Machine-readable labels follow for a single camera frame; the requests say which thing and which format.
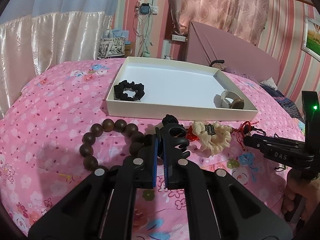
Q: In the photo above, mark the cream crochet flower scrunchie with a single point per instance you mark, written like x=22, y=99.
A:
x=213, y=138

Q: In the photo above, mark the light blue paper bag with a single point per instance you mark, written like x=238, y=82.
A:
x=119, y=34

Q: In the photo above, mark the right hand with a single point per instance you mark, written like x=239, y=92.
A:
x=309, y=189

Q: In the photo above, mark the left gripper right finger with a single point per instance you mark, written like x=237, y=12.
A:
x=218, y=206

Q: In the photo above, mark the purple dotted pillow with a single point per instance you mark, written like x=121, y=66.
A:
x=238, y=73

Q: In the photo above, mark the pink patterned curtain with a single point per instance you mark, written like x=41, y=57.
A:
x=245, y=19

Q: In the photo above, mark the brown cardboard box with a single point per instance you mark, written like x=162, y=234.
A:
x=129, y=50

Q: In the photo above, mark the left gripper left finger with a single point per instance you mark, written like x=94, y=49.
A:
x=102, y=205

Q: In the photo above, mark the black white floral bag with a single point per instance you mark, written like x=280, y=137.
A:
x=111, y=47

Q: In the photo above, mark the black fabric scrunchie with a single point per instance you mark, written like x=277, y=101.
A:
x=128, y=91

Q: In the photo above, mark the pink wooden headboard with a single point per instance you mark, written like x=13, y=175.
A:
x=206, y=44

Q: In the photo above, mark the white wall power socket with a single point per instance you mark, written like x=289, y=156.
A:
x=154, y=10

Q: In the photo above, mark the cream satin curtain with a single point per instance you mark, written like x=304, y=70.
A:
x=31, y=45

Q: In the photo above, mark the framed landscape picture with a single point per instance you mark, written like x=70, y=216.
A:
x=311, y=38

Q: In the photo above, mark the white shallow cardboard tray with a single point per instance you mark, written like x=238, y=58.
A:
x=185, y=90

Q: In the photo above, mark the blue charger device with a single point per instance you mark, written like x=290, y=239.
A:
x=145, y=9

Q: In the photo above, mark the black hair claw clip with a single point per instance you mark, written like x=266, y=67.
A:
x=175, y=133

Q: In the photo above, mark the white power strip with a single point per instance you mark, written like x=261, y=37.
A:
x=179, y=38

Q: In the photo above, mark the black handled brown bag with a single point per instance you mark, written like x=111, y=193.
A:
x=220, y=64

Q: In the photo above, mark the dark knitted blanket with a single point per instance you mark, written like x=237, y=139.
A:
x=288, y=105

